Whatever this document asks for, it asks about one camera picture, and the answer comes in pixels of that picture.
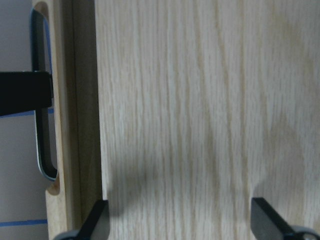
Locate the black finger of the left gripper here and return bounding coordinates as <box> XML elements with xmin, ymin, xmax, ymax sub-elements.
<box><xmin>0</xmin><ymin>71</ymin><xmax>53</xmax><ymax>116</ymax></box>

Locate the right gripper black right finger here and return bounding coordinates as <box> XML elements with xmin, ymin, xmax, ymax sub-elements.
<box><xmin>250</xmin><ymin>197</ymin><xmax>320</xmax><ymax>240</ymax></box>

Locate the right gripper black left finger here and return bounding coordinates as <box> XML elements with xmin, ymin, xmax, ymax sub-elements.
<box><xmin>53</xmin><ymin>200</ymin><xmax>111</xmax><ymax>240</ymax></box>

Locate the wooden drawer front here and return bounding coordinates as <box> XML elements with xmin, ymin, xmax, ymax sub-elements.
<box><xmin>32</xmin><ymin>0</ymin><xmax>82</xmax><ymax>240</ymax></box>

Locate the black metal drawer handle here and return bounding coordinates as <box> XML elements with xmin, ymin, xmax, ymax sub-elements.
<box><xmin>29</xmin><ymin>8</ymin><xmax>58</xmax><ymax>182</ymax></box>

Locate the light wooden drawer cabinet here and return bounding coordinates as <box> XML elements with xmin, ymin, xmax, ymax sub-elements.
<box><xmin>72</xmin><ymin>0</ymin><xmax>320</xmax><ymax>240</ymax></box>

